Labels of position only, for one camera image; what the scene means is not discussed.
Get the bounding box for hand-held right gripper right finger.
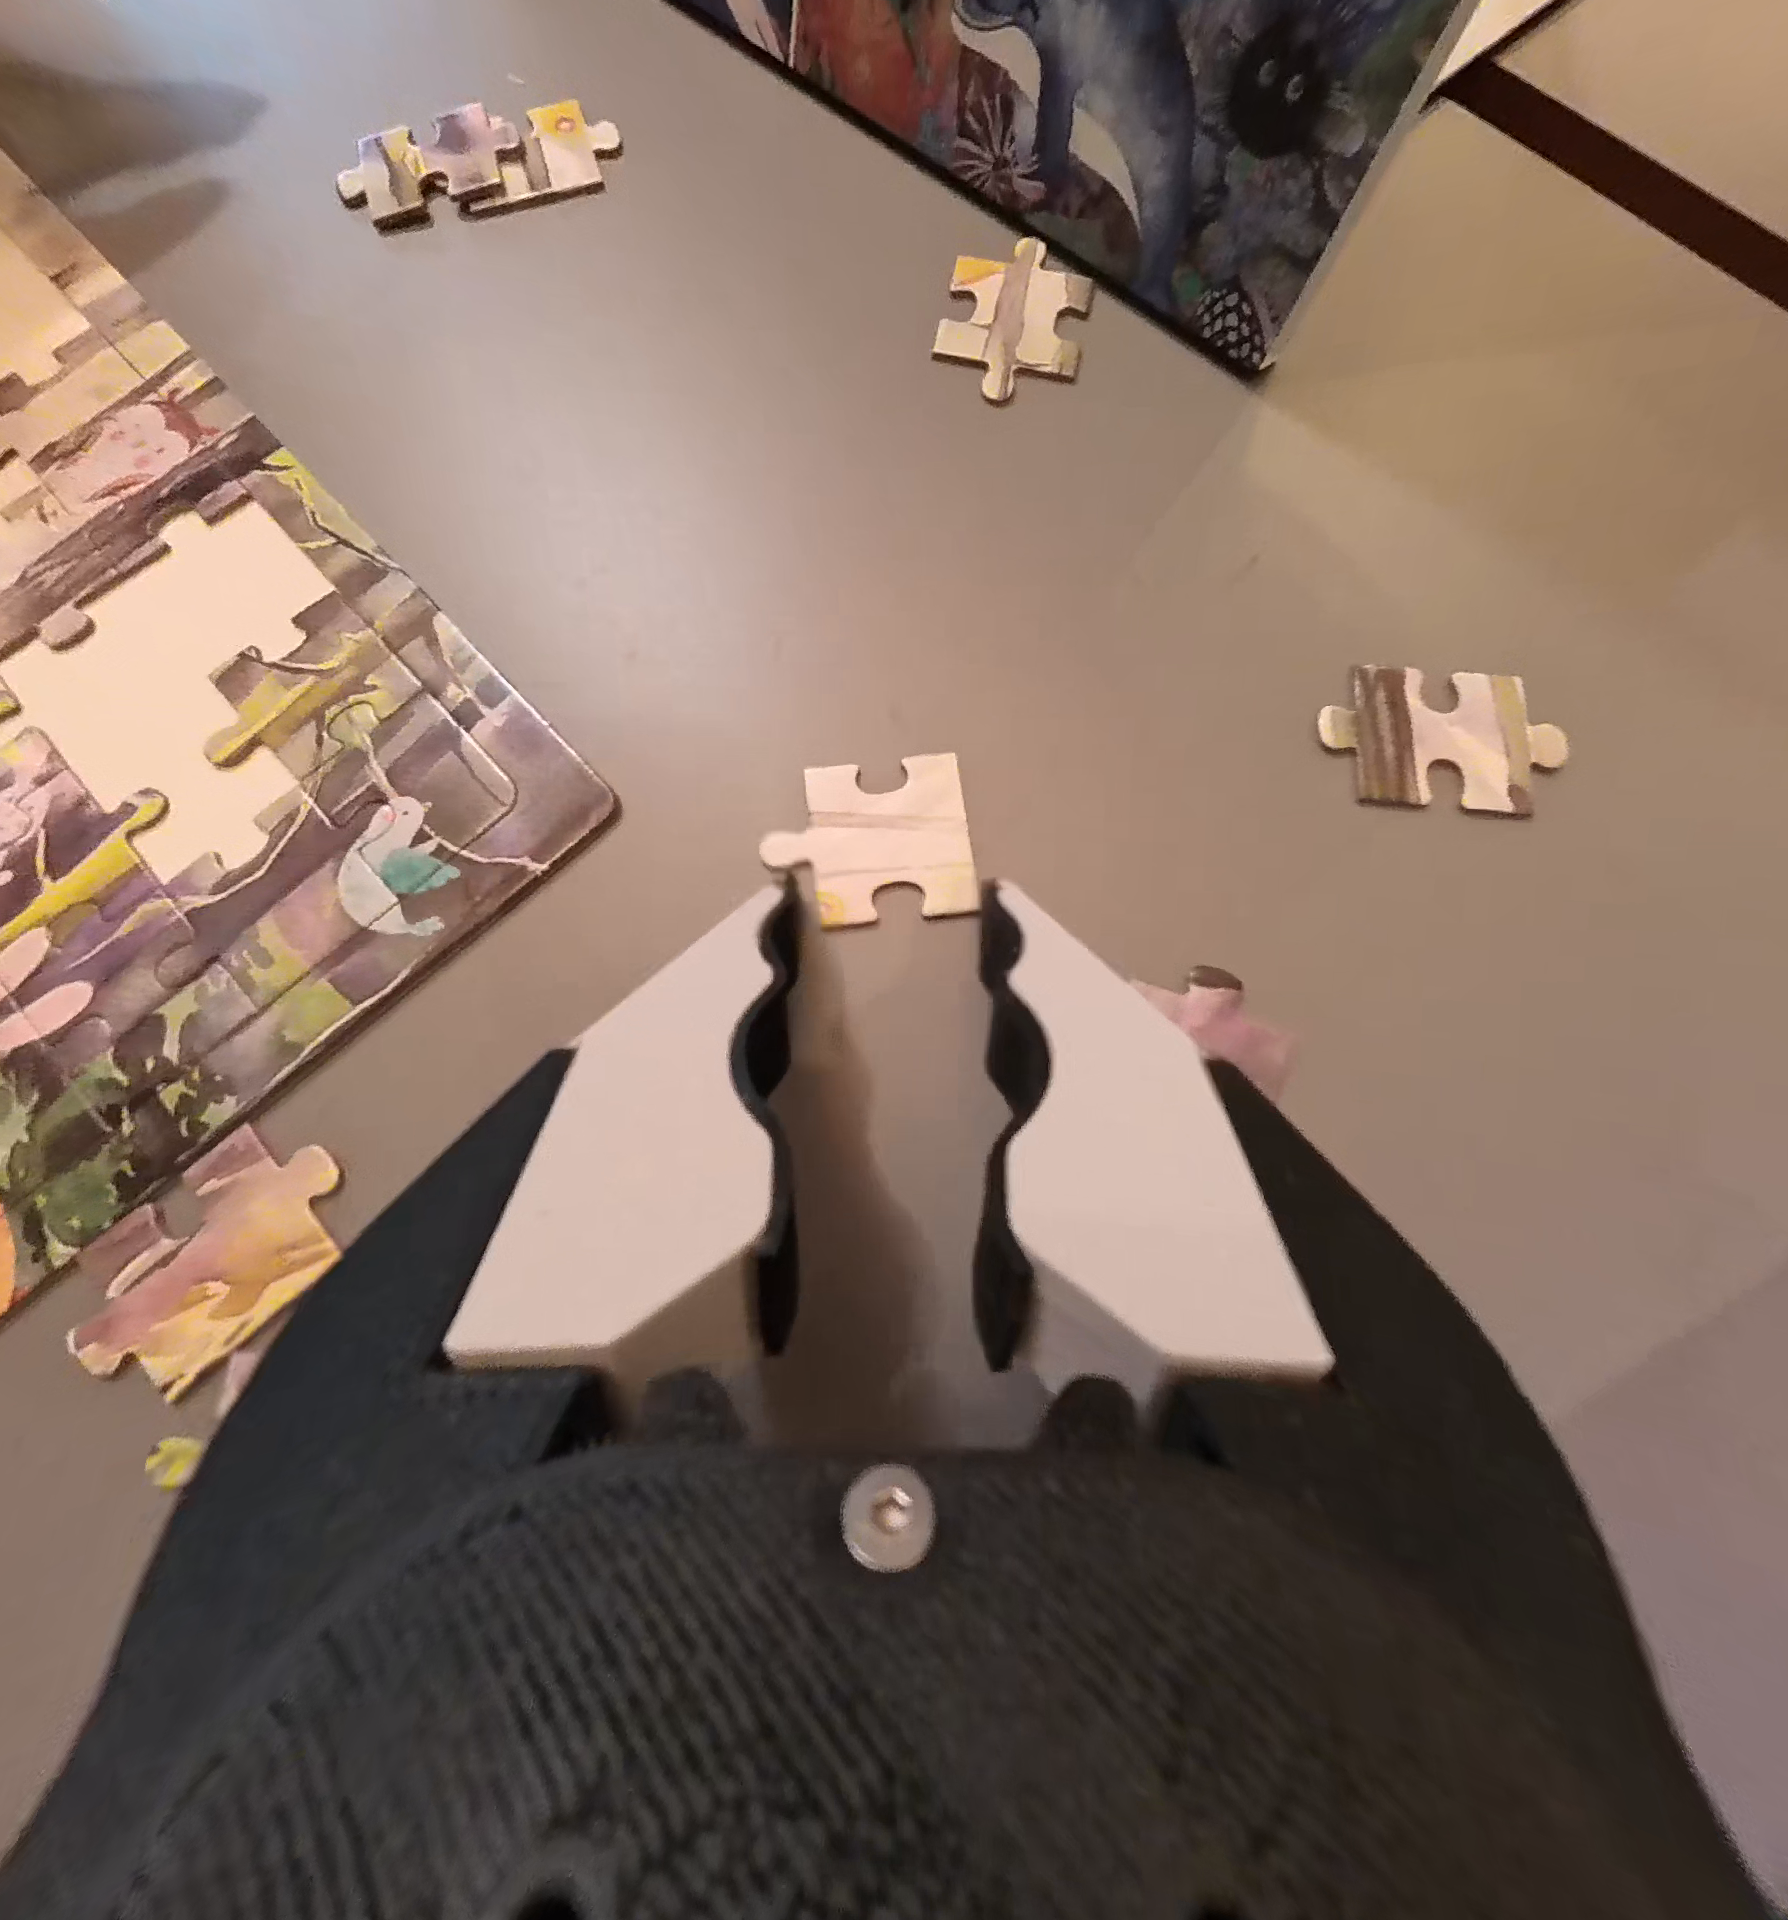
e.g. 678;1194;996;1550
975;882;1338;1410

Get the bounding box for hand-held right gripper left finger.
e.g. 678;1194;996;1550
445;879;805;1382

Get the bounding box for purple puzzle piece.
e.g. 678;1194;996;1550
1135;964;1298;1104

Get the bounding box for brown pink puzzle piece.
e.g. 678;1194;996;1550
69;1125;345;1405

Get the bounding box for white puzzle piece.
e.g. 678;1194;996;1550
759;753;983;932

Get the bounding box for lilac yellow-green puzzle piece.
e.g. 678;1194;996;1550
144;1342;285;1492

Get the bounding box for illustrated jigsaw puzzle board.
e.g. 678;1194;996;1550
0;82;622;1373

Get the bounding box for pale grey-banded puzzle piece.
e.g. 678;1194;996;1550
930;239;1098;408

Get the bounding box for beige grey striped puzzle piece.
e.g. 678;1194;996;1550
1318;663;1570;821

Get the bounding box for yellow cream puzzle piece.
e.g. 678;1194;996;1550
335;103;523;231

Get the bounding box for colourful illustrated puzzle box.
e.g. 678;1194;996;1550
663;0;1467;378

